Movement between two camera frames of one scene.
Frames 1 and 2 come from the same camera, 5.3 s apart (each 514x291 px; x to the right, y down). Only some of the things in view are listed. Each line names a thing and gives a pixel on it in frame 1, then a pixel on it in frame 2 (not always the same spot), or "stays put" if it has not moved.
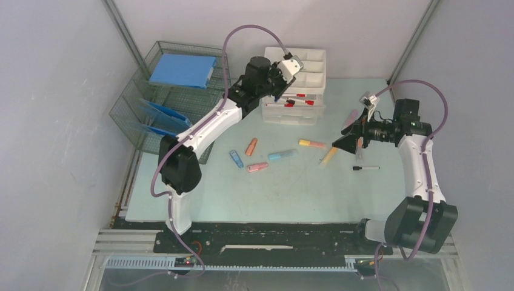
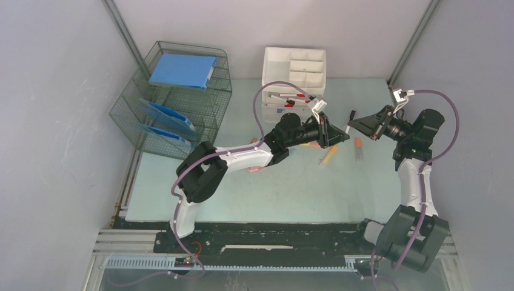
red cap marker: (280, 105) stays put
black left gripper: (274, 70) to (327, 134)
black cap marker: (357, 168) to (351, 116)
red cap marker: (296, 95) stays put
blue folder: (186, 70) stays put
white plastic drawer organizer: (303, 102) stays put
